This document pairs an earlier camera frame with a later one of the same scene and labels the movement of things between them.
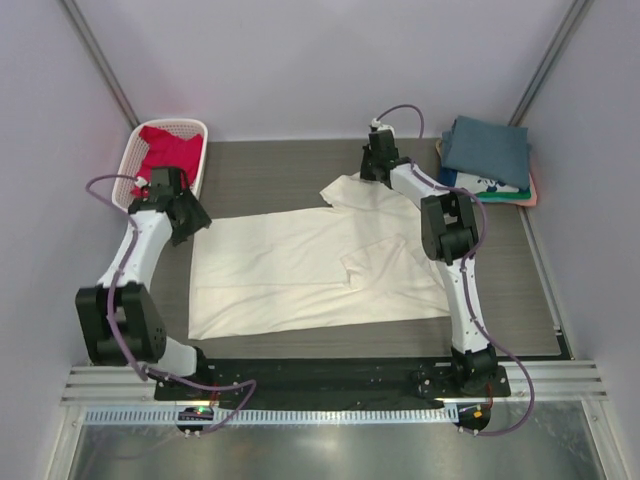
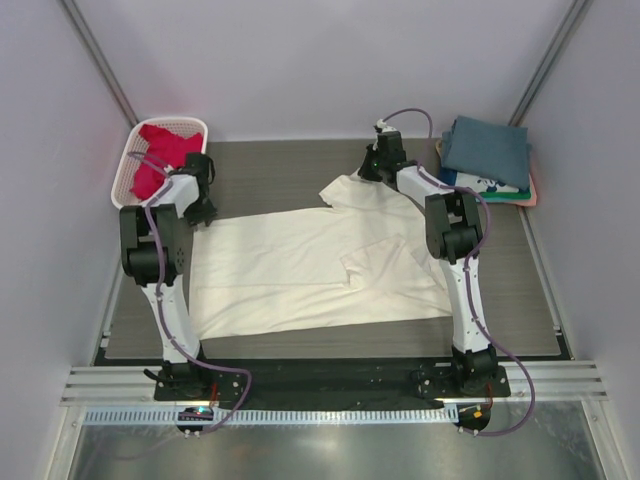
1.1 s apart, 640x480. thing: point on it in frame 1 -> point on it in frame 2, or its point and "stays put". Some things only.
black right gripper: x=364 y=174 stays put
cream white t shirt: x=361 y=260 stays put
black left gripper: x=197 y=221 -> x=206 y=216
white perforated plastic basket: x=135 y=153 stays put
